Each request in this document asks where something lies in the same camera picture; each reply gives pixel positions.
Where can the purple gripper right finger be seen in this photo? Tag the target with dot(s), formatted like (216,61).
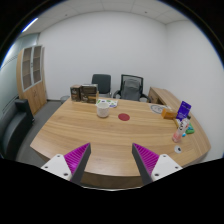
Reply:
(152,166)

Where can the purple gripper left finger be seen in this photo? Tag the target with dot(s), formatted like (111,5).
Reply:
(71,165)

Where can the small white round lid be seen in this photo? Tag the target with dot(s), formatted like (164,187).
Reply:
(177,149)

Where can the red round coaster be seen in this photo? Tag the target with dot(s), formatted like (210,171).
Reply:
(124,117)

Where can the orange small box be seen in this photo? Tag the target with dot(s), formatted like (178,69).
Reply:
(168,114)

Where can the green small object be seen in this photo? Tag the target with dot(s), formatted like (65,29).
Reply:
(190,129)

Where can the round white plate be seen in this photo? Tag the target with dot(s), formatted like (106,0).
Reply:
(157,108)

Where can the white ceramic mug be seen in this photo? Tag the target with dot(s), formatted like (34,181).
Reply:
(103,109)

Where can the purple upright box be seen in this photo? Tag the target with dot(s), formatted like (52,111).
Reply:
(183,110)

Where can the white green packet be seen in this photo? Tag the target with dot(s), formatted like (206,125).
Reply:
(112,103)

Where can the wooden side desk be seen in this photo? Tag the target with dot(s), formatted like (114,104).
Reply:
(163,97)

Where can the brown box right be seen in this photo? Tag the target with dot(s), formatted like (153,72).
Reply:
(89,93)

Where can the dark brown box left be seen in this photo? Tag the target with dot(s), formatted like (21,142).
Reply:
(75,91)

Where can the black leather sofa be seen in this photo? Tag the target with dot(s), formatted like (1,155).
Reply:
(14,125)

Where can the black mesh office chair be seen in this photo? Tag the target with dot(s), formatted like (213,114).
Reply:
(131,88)

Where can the dark grey office chair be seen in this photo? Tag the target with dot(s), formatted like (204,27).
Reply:
(104,83)

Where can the wooden glass-door cabinet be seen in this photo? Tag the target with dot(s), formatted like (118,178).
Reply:
(30,77)

